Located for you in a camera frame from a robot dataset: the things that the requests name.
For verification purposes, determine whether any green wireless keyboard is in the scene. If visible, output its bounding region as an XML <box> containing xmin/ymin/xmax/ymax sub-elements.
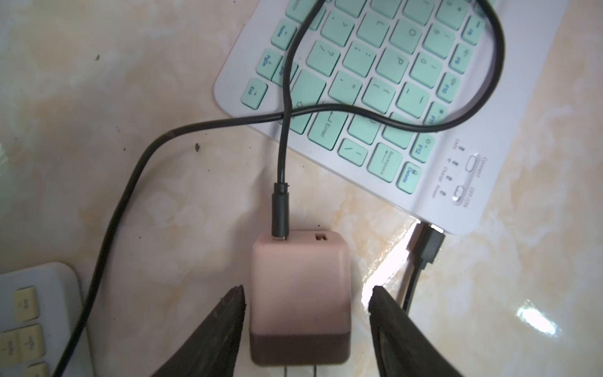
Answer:
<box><xmin>213</xmin><ymin>0</ymin><xmax>572</xmax><ymax>237</ymax></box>

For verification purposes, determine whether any yellow wireless keyboard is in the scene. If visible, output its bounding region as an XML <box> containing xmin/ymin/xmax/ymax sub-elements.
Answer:
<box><xmin>1</xmin><ymin>262</ymin><xmax>82</xmax><ymax>376</ymax></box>

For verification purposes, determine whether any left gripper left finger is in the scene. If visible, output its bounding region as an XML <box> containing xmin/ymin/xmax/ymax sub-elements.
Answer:
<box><xmin>154</xmin><ymin>285</ymin><xmax>246</xmax><ymax>376</ymax></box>

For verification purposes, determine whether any black charging cable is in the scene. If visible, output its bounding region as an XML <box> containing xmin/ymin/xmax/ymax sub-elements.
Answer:
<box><xmin>51</xmin><ymin>0</ymin><xmax>507</xmax><ymax>377</ymax></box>

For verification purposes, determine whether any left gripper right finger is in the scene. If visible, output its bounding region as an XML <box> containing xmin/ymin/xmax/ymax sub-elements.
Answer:
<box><xmin>368</xmin><ymin>286</ymin><xmax>460</xmax><ymax>376</ymax></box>

